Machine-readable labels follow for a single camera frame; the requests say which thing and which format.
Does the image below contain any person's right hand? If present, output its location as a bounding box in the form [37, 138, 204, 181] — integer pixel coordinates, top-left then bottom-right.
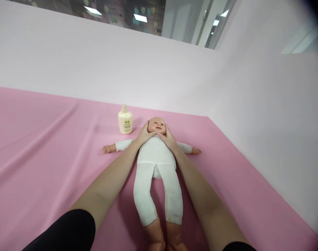
[157, 124, 178, 150]

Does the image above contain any person's left hand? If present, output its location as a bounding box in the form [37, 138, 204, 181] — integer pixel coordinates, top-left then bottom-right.
[134, 120, 158, 146]

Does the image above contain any cream lotion pump bottle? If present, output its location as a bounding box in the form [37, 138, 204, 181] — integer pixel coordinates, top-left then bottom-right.
[118, 104, 133, 135]

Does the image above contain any pink cloth sheet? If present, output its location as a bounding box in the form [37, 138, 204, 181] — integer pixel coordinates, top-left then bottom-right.
[0, 85, 318, 251]

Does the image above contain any window with glass panes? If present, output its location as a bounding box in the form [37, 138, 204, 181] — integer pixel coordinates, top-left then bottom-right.
[7, 0, 238, 50]

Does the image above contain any baby doll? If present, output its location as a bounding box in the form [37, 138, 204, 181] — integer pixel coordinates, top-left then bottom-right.
[102, 116, 202, 251]

